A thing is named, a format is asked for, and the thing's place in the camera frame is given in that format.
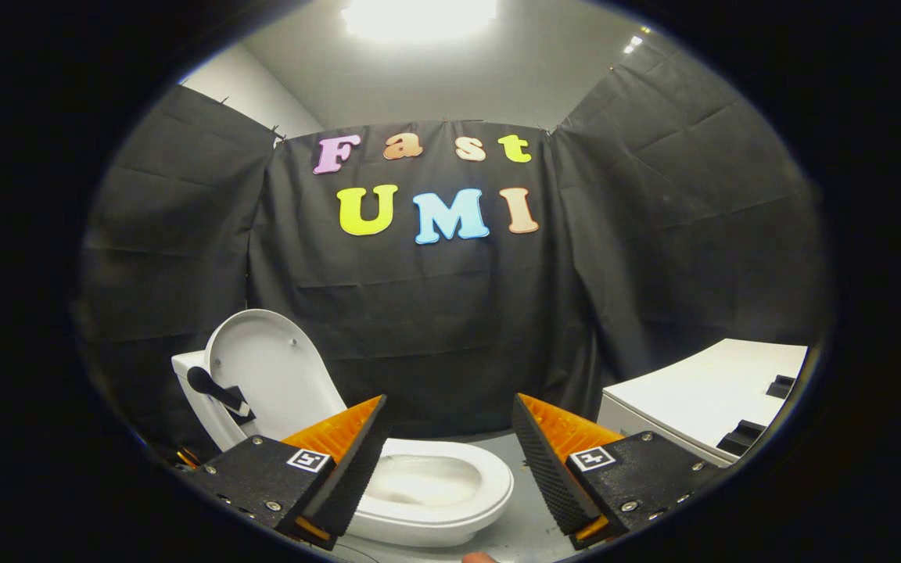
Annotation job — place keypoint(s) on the white toilet seat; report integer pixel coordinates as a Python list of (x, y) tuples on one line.
[(497, 485)]

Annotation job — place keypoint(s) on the black knobbed lever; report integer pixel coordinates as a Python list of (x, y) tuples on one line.
[(200, 379)]

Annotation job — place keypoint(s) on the grey cabinet with white top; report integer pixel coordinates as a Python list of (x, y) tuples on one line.
[(685, 391)]

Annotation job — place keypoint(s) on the small black block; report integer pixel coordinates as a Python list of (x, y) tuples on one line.
[(741, 438), (780, 386)]

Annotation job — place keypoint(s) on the white ceramic toilet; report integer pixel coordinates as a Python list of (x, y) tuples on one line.
[(419, 536)]

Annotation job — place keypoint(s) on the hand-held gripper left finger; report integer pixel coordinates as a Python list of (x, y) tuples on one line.
[(357, 465)]

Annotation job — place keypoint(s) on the black backdrop cloth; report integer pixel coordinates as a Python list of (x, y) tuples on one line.
[(450, 313)]

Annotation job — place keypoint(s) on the white toilet lid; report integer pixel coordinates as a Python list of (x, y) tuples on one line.
[(278, 367)]

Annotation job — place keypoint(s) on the small ceiling spot light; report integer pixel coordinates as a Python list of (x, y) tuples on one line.
[(632, 43)]

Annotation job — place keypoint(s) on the orange and black tool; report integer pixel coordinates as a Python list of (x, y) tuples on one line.
[(187, 456)]

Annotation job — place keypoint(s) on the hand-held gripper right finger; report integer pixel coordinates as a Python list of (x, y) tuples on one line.
[(548, 469)]

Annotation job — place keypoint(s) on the bright ceiling light panel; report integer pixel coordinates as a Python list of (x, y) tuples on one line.
[(419, 16)]

